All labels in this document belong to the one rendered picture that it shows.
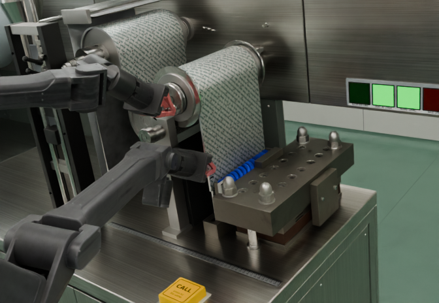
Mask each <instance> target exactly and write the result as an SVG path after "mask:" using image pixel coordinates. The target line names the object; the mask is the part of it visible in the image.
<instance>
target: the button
mask: <svg viewBox="0 0 439 303"><path fill-rule="evenodd" d="M205 296H206V289H205V287H204V286H202V285H199V284H197V283H194V282H192V281H189V280H187V279H184V278H179V279H177V280H176V281H175V282H174V283H173V284H171V285H170V286H169V287H167V288H166V289H165V290H164V291H163V292H162V293H160V294H159V302H160V303H198V302H200V301H201V300H202V299H203V298H204V297H205Z"/></svg>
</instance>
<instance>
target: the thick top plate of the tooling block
mask: <svg viewBox="0 0 439 303"><path fill-rule="evenodd" d="M296 141H297V139H295V140H294V141H292V142H291V143H289V144H288V145H287V146H285V147H284V148H282V151H283V155H281V156H280V157H279V158H277V159H276V160H274V161H273V162H272V163H270V164H269V165H267V166H266V167H265V168H256V167H255V168H253V169H252V170H251V171H249V172H248V173H246V174H245V175H243V176H242V177H241V178H239V179H238V180H237V181H235V185H236V188H237V191H238V195H237V196H235V197H233V198H225V197H223V196H222V194H221V193H218V194H217V195H215V196H213V197H212V200H213V205H214V213H215V218H216V220H218V221H222V222H225V223H228V224H232V225H235V226H238V227H242V228H245V229H249V230H251V231H255V232H260V233H262V234H266V235H269V236H274V235H275V234H276V233H277V232H278V231H280V230H281V229H282V228H283V227H284V226H285V225H287V224H288V223H289V222H290V221H291V220H292V219H293V218H294V217H295V216H296V215H297V214H299V213H300V212H301V211H302V210H303V209H305V208H306V207H307V206H308V205H309V204H310V203H311V197H310V184H311V183H312V182H313V181H314V180H315V179H316V178H318V177H319V176H320V175H321V174H323V173H324V172H325V171H326V170H327V169H328V168H329V167H331V168H337V178H339V177H340V176H341V175H343V173H345V171H347V170H348V169H349V168H350V167H351V166H352V165H354V149H353V144H352V143H348V142H341V145H342V147H341V148H340V149H338V150H330V149H328V148H327V146H328V140H327V139H322V138H314V137H309V141H310V142H309V143H308V144H297V143H296ZM263 182H268V183H269V184H270V185H271V187H272V191H273V192H274V198H275V202H274V203H272V204H269V205H263V204H260V203H259V192H260V186H261V184H262V183H263Z"/></svg>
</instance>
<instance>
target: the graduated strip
mask: <svg viewBox="0 0 439 303"><path fill-rule="evenodd" d="M107 225H108V226H109V227H113V228H115V229H118V230H121V231H123V232H127V233H129V234H132V235H135V236H138V237H140V238H143V239H145V240H149V241H151V242H154V243H157V244H159V245H162V246H165V247H168V248H171V249H173V250H176V251H179V252H181V253H185V254H187V255H190V256H192V257H195V258H198V259H201V260H204V261H206V262H209V263H212V264H215V265H218V266H220V267H223V268H226V269H228V270H232V271H233V272H237V273H239V274H242V275H245V276H248V277H250V278H253V279H256V280H259V281H262V282H264V283H267V284H269V285H273V286H275V287H278V286H279V285H280V284H281V283H282V282H283V281H281V280H278V279H275V278H272V277H269V276H266V275H264V274H260V273H258V272H255V271H253V270H249V269H247V268H244V267H241V266H238V265H235V264H233V263H229V262H227V261H224V260H221V259H218V258H215V257H213V256H210V255H207V254H204V253H201V252H199V251H195V250H193V249H189V248H188V247H184V246H181V245H178V244H175V243H173V242H170V241H167V240H164V239H162V238H158V237H156V236H153V235H151V234H147V233H145V232H142V231H138V230H136V229H133V228H131V227H127V226H125V225H121V224H119V223H116V222H113V221H112V222H110V223H109V224H107Z"/></svg>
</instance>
